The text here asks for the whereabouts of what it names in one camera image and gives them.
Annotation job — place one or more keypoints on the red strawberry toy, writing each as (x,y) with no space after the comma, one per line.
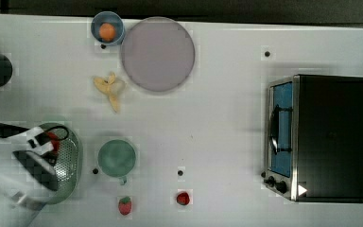
(125,206)

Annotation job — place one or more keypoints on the orange fruit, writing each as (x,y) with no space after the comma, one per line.
(107,32)

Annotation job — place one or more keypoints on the blue cup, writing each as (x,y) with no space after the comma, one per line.
(113,19)

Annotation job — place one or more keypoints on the green mug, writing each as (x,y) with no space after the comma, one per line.
(117,158)

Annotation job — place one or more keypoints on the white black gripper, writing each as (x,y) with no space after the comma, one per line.
(33,149)

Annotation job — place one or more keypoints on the peeled banana toy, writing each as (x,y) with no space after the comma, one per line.
(112,87)

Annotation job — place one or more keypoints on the red tomato toy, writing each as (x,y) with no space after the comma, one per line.
(183,198)

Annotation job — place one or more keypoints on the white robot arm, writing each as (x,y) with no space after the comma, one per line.
(27,180)

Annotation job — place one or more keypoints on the grey round plate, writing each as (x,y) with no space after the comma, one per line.
(158,54)

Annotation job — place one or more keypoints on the green strainer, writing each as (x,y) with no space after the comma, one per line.
(69,161)

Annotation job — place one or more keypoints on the silver toaster oven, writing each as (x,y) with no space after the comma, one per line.
(314,150)

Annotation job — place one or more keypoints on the red ketchup bottle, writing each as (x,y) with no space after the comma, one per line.
(55,142)

